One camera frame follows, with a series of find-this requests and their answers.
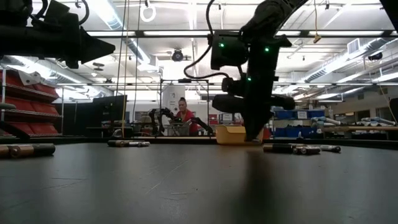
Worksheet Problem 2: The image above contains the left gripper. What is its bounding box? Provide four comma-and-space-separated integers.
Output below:
0, 24, 116, 70

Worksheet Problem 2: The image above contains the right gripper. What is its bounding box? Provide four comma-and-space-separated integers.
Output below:
212, 34, 297, 141

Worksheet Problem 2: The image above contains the yellow plastic bin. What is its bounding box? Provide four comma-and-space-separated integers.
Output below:
215, 124, 265, 146

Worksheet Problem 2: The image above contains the blue storage bin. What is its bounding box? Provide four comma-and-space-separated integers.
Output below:
273, 109, 326, 121
273, 126, 318, 139

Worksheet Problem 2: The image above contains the red shelf bin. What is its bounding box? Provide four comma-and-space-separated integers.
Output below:
0, 96, 34, 112
0, 70, 35, 91
0, 121, 31, 135
32, 83, 60, 98
29, 123, 60, 135
30, 101, 62, 115

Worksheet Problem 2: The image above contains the black monitor screen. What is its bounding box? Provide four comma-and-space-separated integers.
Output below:
92, 95, 127, 123

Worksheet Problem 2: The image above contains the person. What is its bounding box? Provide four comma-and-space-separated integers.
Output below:
175, 96, 200, 137

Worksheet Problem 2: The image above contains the white material roll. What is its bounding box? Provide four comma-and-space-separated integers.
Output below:
360, 116, 397, 127
310, 116, 342, 127

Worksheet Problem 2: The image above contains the metal shelf rack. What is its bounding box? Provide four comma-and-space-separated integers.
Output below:
0, 67, 65, 138

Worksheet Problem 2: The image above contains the white cylindrical tank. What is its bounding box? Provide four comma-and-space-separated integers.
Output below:
162, 85, 187, 124

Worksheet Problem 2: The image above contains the light wooden table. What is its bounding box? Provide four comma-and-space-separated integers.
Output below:
321, 125, 398, 132

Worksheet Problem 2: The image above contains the yellow hanging hook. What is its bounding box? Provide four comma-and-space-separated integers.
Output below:
312, 0, 323, 44

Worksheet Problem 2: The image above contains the black diagonal strut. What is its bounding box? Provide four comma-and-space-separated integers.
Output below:
0, 119, 31, 141

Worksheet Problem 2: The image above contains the white air vent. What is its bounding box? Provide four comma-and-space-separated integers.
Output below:
346, 38, 361, 55

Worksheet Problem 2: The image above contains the white hanging ring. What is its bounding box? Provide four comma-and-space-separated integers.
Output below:
139, 2, 157, 24

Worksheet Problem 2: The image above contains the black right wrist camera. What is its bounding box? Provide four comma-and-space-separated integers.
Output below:
210, 30, 249, 70

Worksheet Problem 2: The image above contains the silver ventilation duct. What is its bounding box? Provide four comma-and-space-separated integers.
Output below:
303, 39, 398, 84

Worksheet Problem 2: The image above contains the thin black frame stand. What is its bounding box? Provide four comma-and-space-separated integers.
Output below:
159, 77, 210, 137

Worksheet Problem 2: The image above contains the black ceiling dome camera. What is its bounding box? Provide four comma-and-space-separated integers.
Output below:
171, 49, 185, 62

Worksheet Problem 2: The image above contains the black right camera cable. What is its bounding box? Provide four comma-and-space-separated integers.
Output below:
183, 0, 233, 80

